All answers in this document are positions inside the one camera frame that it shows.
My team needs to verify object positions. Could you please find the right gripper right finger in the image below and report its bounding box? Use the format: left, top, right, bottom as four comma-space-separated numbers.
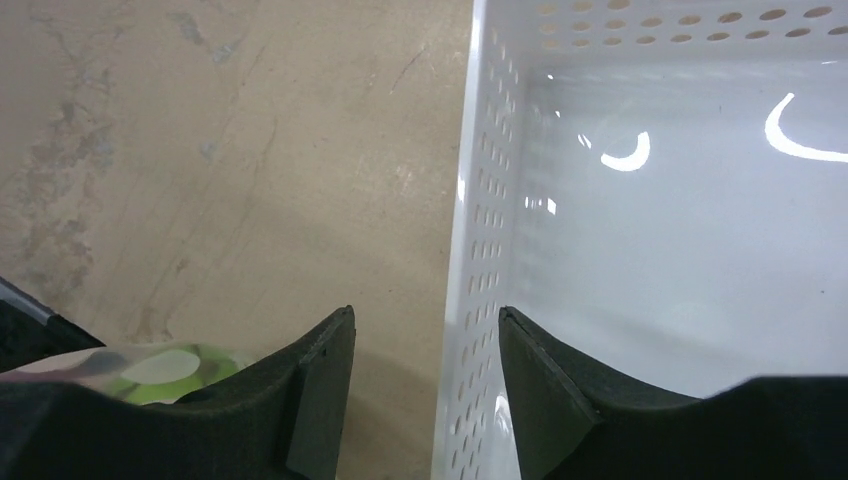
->
498, 306, 847, 479

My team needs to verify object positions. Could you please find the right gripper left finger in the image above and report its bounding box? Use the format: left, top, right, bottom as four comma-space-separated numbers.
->
1, 306, 356, 479

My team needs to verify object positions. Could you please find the clear zip top bag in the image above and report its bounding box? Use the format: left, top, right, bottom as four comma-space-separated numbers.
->
1, 341, 257, 405

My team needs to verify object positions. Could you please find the white plastic tray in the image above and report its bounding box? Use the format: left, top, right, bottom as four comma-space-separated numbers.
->
432, 1, 847, 479

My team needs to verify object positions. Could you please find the green striped watermelon ball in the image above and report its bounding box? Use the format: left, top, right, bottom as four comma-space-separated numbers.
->
102, 343, 254, 405

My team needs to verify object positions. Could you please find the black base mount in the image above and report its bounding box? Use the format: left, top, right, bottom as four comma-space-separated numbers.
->
1, 278, 105, 373

